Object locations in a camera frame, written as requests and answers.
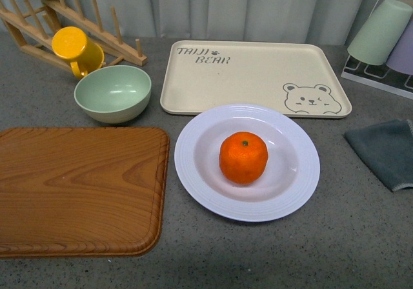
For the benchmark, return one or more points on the purple plastic cup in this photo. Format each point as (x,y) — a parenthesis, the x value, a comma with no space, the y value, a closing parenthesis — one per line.
(400,58)

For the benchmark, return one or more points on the yellow mug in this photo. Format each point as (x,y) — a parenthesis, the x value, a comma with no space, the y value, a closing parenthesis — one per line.
(75,48)

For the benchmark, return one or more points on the green plastic bowl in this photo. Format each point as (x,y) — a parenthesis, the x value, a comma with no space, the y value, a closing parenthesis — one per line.
(114,94)

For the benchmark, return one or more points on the white ridged plate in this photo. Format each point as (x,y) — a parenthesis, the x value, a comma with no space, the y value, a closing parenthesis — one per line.
(288,182)

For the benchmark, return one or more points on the orange mandarin fruit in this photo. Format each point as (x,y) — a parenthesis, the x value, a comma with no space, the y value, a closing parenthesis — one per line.
(243,157)

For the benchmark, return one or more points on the white wire cup rack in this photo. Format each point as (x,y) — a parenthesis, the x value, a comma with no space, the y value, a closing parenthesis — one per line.
(381,77)

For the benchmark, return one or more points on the brown wooden cutting board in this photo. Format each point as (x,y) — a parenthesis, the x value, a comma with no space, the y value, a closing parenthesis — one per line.
(75,192)

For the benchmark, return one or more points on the grey microfibre cloth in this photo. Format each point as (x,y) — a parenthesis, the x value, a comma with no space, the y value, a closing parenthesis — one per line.
(386,149)

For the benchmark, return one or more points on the beige bear tray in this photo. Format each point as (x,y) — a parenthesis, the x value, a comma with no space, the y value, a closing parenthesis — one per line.
(294,79)

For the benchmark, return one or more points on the green plastic cup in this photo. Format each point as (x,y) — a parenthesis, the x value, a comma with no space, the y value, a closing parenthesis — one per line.
(380,33)

